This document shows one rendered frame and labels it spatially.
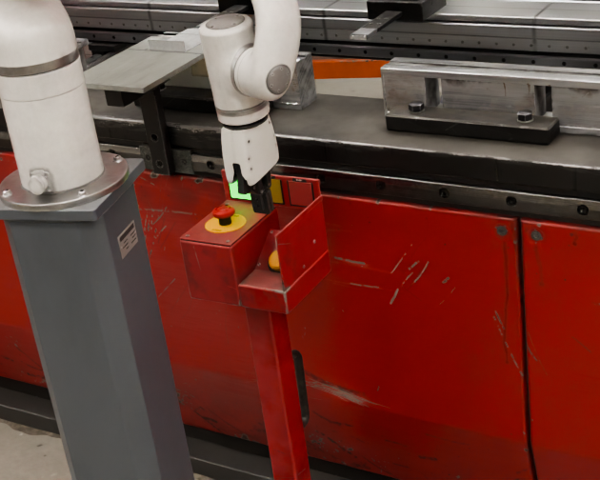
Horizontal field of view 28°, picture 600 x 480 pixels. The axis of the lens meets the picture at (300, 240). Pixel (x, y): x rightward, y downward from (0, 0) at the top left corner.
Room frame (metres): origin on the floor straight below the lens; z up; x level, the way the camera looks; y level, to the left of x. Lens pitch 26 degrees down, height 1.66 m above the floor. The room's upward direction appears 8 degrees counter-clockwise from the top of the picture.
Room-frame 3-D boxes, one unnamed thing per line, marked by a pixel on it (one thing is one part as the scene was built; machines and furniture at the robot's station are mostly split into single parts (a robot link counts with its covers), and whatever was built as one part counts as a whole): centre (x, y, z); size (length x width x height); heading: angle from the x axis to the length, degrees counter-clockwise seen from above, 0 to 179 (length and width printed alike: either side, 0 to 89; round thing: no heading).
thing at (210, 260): (1.86, 0.08, 0.75); 0.20 x 0.16 x 0.18; 58
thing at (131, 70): (2.16, 0.24, 1.00); 0.26 x 0.18 x 0.01; 146
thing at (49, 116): (1.62, 0.33, 1.09); 0.19 x 0.19 x 0.18
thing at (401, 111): (1.90, -0.32, 0.89); 0.30 x 0.05 x 0.03; 56
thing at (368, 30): (2.23, -0.23, 1.01); 0.26 x 0.12 x 0.05; 146
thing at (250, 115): (1.79, 0.06, 1.01); 0.09 x 0.08 x 0.03; 148
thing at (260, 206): (1.79, 0.06, 0.86); 0.03 x 0.03 x 0.07; 58
